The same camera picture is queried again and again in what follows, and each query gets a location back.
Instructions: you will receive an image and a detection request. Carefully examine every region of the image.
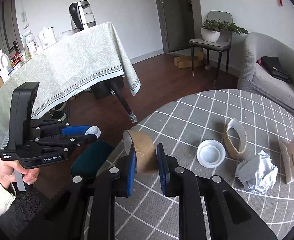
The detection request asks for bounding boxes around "cardboard box on floor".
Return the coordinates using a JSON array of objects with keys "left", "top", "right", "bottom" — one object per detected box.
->
[{"left": 174, "top": 51, "right": 204, "bottom": 69}]

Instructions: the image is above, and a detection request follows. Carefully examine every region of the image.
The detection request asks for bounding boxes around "dark teal trash bin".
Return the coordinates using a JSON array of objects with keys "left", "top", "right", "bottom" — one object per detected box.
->
[{"left": 71, "top": 140, "right": 115, "bottom": 183}]

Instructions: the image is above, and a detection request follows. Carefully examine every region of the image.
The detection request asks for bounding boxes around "black dining table leg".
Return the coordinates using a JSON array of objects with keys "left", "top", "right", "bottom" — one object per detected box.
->
[{"left": 106, "top": 81, "right": 138, "bottom": 124}]

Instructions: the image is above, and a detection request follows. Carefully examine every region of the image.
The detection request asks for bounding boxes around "grey dining chair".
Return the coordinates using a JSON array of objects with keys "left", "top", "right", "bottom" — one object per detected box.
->
[{"left": 189, "top": 10, "right": 233, "bottom": 85}]

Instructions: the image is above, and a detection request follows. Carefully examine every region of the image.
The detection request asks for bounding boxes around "white detergent bottle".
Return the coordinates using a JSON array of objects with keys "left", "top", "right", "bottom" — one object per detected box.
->
[{"left": 0, "top": 49, "right": 11, "bottom": 83}]

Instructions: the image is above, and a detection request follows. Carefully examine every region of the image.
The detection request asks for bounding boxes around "white potted plant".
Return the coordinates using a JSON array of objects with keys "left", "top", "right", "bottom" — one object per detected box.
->
[{"left": 201, "top": 20, "right": 249, "bottom": 42}]

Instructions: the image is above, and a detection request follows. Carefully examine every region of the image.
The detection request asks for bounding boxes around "large white plastic lid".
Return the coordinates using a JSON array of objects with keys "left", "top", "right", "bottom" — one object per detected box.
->
[{"left": 196, "top": 139, "right": 226, "bottom": 168}]

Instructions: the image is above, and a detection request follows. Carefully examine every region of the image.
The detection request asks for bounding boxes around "grey checked round tablecloth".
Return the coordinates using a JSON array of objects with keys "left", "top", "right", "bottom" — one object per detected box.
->
[{"left": 115, "top": 89, "right": 294, "bottom": 239}]

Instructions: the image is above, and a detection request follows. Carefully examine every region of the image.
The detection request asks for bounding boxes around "torn cardboard tape ring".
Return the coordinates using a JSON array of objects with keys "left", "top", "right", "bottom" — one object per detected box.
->
[{"left": 222, "top": 118, "right": 248, "bottom": 160}]

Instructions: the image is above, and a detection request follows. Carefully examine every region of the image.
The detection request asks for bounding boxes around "black storage box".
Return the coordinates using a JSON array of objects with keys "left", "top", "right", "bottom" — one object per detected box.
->
[{"left": 89, "top": 76, "right": 123, "bottom": 100}]

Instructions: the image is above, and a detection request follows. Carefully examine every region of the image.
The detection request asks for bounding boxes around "white paper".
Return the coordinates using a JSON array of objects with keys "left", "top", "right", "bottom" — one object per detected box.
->
[{"left": 235, "top": 150, "right": 278, "bottom": 194}]

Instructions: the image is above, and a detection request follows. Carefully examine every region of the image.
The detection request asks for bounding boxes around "grey armchair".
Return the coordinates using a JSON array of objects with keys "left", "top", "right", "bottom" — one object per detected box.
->
[{"left": 237, "top": 33, "right": 294, "bottom": 117}]

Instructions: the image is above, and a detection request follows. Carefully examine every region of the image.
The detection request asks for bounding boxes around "black bag on armchair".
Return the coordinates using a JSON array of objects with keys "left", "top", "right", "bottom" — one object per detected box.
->
[{"left": 257, "top": 56, "right": 292, "bottom": 84}]

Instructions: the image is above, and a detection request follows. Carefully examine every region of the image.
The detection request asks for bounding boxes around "grey door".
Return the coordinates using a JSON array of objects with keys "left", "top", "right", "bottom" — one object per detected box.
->
[{"left": 156, "top": 0, "right": 194, "bottom": 53}]

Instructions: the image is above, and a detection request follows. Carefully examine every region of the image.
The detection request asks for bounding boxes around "small white plastic lid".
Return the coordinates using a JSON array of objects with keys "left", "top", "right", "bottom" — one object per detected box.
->
[{"left": 85, "top": 126, "right": 101, "bottom": 138}]

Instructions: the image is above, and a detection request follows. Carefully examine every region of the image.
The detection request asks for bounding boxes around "left hand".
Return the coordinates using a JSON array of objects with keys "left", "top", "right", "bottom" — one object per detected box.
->
[{"left": 0, "top": 158, "right": 40, "bottom": 189}]

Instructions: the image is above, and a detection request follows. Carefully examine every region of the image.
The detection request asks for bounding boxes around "white patterned dining tablecloth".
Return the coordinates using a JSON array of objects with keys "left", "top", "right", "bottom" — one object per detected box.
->
[{"left": 0, "top": 22, "right": 141, "bottom": 147}]

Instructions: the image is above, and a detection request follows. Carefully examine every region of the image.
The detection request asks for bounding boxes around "electric kettle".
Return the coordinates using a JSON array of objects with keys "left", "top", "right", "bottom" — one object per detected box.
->
[{"left": 69, "top": 0, "right": 96, "bottom": 33}]

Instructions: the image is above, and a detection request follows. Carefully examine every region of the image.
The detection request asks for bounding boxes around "cardboard tape roll core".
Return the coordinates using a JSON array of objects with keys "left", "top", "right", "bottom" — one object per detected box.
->
[{"left": 123, "top": 130, "right": 158, "bottom": 174}]

